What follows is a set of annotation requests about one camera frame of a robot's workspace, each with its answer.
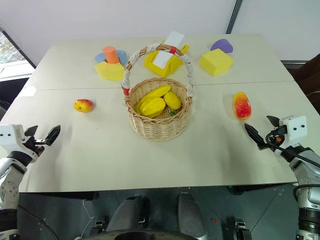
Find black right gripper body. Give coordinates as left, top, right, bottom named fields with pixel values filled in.
left=265, top=125, right=288, bottom=151

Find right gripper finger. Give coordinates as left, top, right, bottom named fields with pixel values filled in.
left=266, top=115, right=282, bottom=128
left=243, top=122, right=269, bottom=151

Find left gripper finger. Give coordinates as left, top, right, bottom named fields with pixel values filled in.
left=24, top=125, right=39, bottom=139
left=44, top=124, right=62, bottom=147

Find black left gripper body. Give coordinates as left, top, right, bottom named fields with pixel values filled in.
left=22, top=136, right=50, bottom=157

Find yellow banana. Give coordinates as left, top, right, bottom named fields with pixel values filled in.
left=141, top=84, right=173, bottom=101

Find red yellow mango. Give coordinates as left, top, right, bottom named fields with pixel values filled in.
left=232, top=91, right=252, bottom=121

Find red yellow apple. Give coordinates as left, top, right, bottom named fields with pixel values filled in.
left=72, top=98, right=94, bottom=113

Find dark brown furniture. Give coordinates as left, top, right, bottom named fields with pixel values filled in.
left=279, top=52, right=320, bottom=114

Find yellow foam cube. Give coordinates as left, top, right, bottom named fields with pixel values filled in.
left=199, top=48, right=235, bottom=77

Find yellow hexagonal foam block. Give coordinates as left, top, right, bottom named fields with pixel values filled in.
left=93, top=61, right=126, bottom=81

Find purple foam block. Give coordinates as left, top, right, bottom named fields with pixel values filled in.
left=210, top=38, right=234, bottom=54

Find yellow lemon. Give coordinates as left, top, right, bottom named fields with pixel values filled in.
left=163, top=91, right=182, bottom=111

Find orange foam cylinder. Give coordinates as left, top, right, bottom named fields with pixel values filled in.
left=103, top=45, right=121, bottom=65

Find yellow starfruit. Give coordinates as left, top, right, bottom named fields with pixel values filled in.
left=134, top=97, right=166, bottom=119

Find grey rounded robot shape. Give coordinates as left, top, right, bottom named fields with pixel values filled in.
left=176, top=191, right=208, bottom=239
left=106, top=195, right=151, bottom=233

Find blue foam block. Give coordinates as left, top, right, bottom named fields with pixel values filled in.
left=94, top=49, right=129, bottom=68

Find yellow foam arch block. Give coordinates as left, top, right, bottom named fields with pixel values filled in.
left=143, top=44, right=191, bottom=78

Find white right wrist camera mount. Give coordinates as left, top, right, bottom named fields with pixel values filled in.
left=279, top=115, right=308, bottom=147

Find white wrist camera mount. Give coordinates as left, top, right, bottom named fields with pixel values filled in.
left=279, top=115, right=308, bottom=147
left=0, top=124, right=27, bottom=146

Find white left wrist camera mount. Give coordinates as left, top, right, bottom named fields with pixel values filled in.
left=0, top=124, right=27, bottom=146

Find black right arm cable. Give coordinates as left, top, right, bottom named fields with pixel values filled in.
left=265, top=130, right=320, bottom=168

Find window with dark frame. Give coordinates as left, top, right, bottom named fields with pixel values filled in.
left=0, top=26, right=37, bottom=76

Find thin white cable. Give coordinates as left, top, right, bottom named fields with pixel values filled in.
left=79, top=199, right=96, bottom=238

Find wicker basket with handle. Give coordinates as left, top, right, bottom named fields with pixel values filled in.
left=120, top=43, right=196, bottom=142

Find dark metal post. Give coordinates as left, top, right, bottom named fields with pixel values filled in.
left=225, top=0, right=244, bottom=35

